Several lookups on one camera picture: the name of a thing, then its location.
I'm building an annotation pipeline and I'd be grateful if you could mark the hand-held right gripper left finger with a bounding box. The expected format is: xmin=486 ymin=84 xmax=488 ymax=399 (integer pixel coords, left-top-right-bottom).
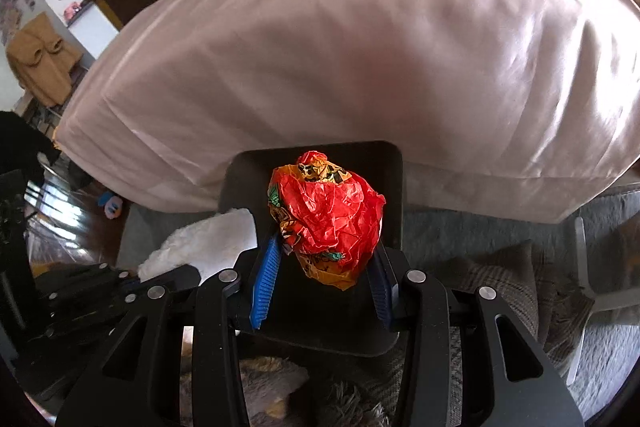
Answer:
xmin=55 ymin=234 xmax=281 ymax=427

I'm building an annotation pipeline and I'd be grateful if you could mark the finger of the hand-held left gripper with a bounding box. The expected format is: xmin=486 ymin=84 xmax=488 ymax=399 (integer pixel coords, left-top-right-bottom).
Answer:
xmin=46 ymin=265 xmax=202 ymax=342
xmin=35 ymin=263 xmax=135 ymax=294

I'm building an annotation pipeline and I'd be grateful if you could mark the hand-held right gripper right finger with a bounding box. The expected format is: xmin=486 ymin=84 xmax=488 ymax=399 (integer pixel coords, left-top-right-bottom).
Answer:
xmin=369 ymin=242 xmax=586 ymax=427

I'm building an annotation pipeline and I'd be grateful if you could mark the red orange wrapper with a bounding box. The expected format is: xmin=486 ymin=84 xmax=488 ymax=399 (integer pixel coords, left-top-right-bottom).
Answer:
xmin=267 ymin=150 xmax=387 ymax=292

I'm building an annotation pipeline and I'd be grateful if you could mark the black trash bin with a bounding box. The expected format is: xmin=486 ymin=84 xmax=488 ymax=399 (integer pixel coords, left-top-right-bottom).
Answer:
xmin=218 ymin=140 xmax=405 ymax=358

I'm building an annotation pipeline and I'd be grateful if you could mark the white fluffy cloth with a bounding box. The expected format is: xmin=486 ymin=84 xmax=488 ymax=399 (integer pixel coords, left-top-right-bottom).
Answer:
xmin=137 ymin=207 xmax=257 ymax=283

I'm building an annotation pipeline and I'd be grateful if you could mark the colourful floor toy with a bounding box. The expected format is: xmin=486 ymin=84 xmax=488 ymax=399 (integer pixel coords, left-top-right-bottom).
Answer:
xmin=97 ymin=192 xmax=128 ymax=220

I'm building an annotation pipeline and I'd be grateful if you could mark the beige plush cloth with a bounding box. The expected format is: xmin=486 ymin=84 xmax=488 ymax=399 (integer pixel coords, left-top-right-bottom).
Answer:
xmin=240 ymin=356 xmax=311 ymax=419

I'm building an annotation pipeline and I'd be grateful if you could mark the black shelf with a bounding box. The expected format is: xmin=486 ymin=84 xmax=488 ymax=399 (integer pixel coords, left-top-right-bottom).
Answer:
xmin=0 ymin=112 xmax=56 ymax=333

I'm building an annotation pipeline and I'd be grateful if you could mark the grey plaid cushion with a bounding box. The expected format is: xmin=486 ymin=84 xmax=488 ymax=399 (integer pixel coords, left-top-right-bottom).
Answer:
xmin=435 ymin=239 xmax=596 ymax=358

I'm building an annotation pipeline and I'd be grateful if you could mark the white chair leg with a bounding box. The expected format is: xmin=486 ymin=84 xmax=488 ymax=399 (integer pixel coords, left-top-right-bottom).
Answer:
xmin=565 ymin=217 xmax=640 ymax=385

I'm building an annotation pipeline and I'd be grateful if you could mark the pink tablecloth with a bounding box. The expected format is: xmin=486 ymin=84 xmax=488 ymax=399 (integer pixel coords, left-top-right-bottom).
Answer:
xmin=54 ymin=0 xmax=640 ymax=225

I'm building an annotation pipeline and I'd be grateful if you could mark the brown coat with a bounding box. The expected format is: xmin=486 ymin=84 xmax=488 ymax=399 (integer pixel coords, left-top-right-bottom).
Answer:
xmin=6 ymin=14 xmax=83 ymax=108

